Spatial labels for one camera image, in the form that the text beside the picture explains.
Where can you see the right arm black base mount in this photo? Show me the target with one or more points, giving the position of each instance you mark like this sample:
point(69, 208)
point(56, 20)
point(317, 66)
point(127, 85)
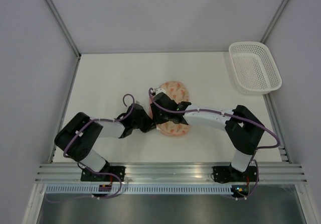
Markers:
point(225, 174)

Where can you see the floral mesh laundry bag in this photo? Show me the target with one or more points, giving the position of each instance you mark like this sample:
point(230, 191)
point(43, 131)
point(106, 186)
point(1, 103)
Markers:
point(177, 92)

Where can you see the aluminium frame post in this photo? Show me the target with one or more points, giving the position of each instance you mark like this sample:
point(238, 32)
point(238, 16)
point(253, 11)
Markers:
point(55, 13)
point(282, 6)

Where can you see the white slotted cable duct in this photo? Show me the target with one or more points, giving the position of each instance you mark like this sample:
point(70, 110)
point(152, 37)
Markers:
point(139, 189)

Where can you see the left aluminium frame post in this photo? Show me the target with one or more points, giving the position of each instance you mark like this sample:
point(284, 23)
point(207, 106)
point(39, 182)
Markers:
point(55, 13)

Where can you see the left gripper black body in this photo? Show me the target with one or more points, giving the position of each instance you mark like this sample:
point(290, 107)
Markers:
point(144, 123)

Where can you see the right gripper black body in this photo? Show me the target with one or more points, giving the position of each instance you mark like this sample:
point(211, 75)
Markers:
point(159, 117)

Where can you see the aluminium mounting rail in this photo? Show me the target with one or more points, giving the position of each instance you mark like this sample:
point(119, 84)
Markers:
point(178, 173)

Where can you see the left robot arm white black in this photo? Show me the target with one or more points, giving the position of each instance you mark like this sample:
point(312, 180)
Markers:
point(78, 137)

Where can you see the right aluminium frame post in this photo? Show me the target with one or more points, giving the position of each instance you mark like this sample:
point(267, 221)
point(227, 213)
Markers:
point(282, 6)

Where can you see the white perforated plastic basket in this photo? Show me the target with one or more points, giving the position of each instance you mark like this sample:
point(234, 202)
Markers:
point(253, 68)

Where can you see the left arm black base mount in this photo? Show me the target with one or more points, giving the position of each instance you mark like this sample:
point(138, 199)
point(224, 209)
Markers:
point(106, 174)

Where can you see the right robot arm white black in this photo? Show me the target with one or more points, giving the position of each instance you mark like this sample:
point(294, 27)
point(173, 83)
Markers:
point(240, 124)

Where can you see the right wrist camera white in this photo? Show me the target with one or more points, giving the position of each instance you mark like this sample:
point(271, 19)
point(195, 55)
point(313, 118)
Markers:
point(157, 91)

